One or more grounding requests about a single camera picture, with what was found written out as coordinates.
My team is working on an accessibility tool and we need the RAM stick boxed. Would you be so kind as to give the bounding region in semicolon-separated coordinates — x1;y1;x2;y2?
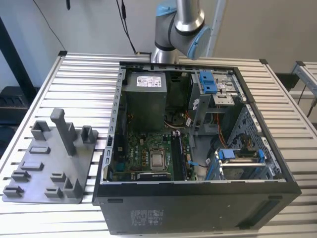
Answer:
170;134;186;181

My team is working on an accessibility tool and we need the grey power supply unit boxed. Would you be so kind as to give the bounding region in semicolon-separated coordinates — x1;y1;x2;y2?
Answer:
122;71;167;132

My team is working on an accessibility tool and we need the green motherboard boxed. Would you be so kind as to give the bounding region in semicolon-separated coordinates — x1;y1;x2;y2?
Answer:
108;131;198;181

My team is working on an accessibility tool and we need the silver CPU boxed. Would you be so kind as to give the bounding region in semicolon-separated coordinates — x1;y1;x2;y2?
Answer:
151;154;164;167

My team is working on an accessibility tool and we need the grey metal drive cage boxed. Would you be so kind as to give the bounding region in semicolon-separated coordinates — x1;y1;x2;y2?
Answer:
188;70;246;136

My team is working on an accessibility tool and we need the black graphics card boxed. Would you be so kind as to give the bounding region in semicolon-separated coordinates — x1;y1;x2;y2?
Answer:
137;172;172;181

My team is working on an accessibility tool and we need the hard disk in blue carrier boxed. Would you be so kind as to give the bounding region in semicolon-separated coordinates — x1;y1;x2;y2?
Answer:
215;148;266;180

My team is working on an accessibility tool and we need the grey parts rack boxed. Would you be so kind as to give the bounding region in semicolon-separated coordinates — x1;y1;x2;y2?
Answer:
1;108;99;204

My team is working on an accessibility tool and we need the black PC case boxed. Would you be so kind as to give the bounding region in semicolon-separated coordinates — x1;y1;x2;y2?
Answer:
92;60;302;236

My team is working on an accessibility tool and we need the aluminium slatted side table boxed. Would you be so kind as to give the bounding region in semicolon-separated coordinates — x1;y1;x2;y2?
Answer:
288;60;317;119

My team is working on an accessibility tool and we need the black slanted stand bar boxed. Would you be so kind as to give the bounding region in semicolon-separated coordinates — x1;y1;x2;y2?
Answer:
0;16;38;100

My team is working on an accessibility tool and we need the black wire with blue plug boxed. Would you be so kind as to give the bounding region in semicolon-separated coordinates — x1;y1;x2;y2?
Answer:
188;158;212;168

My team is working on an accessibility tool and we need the black camera cable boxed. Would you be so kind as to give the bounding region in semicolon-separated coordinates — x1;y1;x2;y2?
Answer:
115;0;138;55

